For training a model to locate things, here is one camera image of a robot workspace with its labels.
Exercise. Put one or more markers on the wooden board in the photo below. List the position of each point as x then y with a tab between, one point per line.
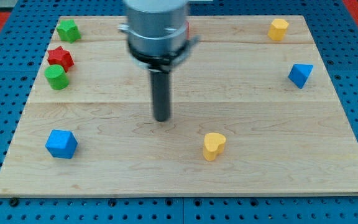
281	141

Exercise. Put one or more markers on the yellow heart block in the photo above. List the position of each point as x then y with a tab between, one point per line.
213	145

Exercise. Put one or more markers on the green star block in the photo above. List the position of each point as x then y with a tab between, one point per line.
68	31

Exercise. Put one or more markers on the yellow hexagon block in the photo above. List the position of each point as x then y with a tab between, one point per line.
278	29

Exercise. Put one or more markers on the green cylinder block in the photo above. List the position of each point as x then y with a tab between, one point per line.
56	77

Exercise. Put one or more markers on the red star block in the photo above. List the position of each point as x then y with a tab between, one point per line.
60	56

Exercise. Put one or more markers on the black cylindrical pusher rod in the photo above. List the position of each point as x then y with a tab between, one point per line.
160	87

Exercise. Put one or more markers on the blue cube block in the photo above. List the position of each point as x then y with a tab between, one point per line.
61	144

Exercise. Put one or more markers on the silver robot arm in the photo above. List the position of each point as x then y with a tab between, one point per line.
158	39

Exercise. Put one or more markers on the blue triangular block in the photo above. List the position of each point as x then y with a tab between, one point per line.
300	73

